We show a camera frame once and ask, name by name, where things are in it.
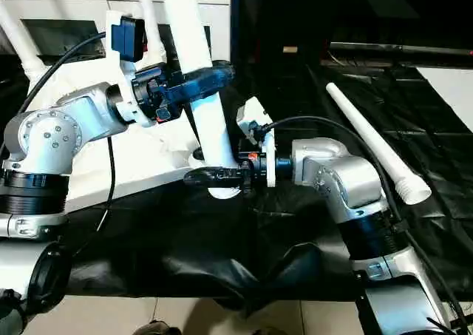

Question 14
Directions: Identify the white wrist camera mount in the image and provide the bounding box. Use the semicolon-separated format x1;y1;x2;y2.
236;96;277;188
105;11;149;127

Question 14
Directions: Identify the white flat sheet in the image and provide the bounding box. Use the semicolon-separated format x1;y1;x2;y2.
415;67;473;133

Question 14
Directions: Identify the white plastic table leg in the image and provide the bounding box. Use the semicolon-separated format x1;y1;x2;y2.
325;83;432;206
0;1;46;80
157;0;242;200
138;0;166;65

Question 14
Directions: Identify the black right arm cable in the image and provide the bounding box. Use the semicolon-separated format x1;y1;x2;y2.
254;115;472;335

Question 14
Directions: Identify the black case with gold label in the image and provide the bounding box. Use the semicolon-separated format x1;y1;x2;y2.
228;0;333;66

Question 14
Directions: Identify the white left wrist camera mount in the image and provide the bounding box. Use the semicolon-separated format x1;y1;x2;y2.
105;11;149;127

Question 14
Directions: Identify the white plastic table top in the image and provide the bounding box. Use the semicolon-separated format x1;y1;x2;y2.
21;53;241;213

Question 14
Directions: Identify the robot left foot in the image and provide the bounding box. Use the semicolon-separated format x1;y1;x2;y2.
133;319;183;335

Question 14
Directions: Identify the black long bar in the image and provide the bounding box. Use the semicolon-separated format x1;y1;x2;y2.
328;41;473;58

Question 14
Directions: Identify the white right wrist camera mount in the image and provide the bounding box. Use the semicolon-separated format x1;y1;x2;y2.
236;96;277;188

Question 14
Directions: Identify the white cabinet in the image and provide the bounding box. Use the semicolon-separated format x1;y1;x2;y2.
0;0;233;57

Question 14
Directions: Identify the black mat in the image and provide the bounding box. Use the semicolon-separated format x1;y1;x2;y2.
0;52;473;302

